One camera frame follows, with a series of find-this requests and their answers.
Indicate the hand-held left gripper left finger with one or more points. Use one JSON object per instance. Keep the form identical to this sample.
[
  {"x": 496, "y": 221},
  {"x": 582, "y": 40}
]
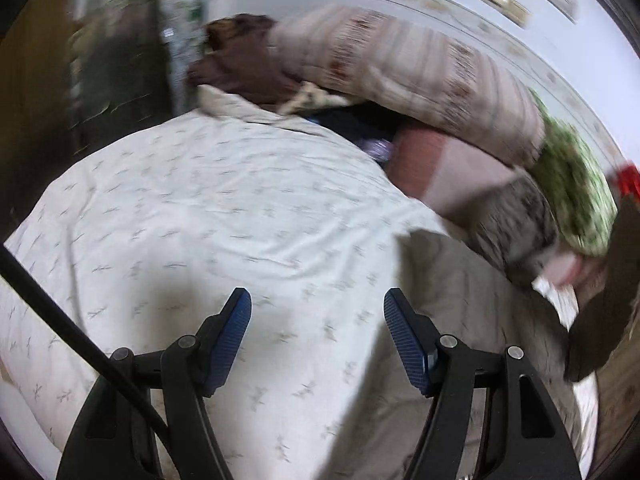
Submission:
[{"x": 231, "y": 340}]

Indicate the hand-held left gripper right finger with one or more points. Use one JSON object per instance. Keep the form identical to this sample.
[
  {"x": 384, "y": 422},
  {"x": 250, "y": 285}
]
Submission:
[{"x": 406, "y": 340}]

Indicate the grey quilted blanket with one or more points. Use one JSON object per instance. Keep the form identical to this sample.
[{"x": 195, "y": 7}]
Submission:
[{"x": 465, "y": 300}]

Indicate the white leaf-print bed sheet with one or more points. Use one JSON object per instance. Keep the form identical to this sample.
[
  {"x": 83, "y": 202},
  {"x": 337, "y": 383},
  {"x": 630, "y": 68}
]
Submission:
[{"x": 210, "y": 210}]

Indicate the pink blanket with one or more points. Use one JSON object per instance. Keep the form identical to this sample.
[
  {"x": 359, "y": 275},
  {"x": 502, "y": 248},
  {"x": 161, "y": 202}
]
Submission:
[{"x": 450, "y": 170}]

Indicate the clear plastic wrapper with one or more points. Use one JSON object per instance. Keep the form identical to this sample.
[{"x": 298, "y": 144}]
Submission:
[{"x": 379, "y": 150}]

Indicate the dark brown cloth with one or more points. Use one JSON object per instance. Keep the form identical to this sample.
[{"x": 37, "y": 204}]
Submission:
[{"x": 607, "y": 300}]

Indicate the dark garment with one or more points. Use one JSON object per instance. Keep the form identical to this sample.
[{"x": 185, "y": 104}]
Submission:
[{"x": 355, "y": 120}]

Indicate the green patterned blanket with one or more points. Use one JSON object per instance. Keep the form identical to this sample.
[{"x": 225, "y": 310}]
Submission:
[{"x": 575, "y": 185}]

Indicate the cream floral cloth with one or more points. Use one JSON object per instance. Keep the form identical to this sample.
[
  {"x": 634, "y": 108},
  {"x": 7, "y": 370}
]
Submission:
[{"x": 310, "y": 99}]

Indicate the red cloth item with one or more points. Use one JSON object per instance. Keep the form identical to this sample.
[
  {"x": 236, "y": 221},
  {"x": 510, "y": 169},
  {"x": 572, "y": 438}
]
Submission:
[{"x": 629, "y": 180}]

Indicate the striped floral pillow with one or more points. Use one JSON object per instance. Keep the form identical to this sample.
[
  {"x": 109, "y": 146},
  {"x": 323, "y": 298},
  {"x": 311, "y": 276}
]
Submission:
[{"x": 400, "y": 65}]

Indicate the printed plastic bag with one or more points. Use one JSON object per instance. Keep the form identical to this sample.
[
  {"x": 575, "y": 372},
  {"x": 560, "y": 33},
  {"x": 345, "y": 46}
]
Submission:
[{"x": 182, "y": 35}]

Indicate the wooden door with ornate glass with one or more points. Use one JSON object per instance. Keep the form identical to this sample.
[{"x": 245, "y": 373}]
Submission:
[{"x": 100, "y": 60}]

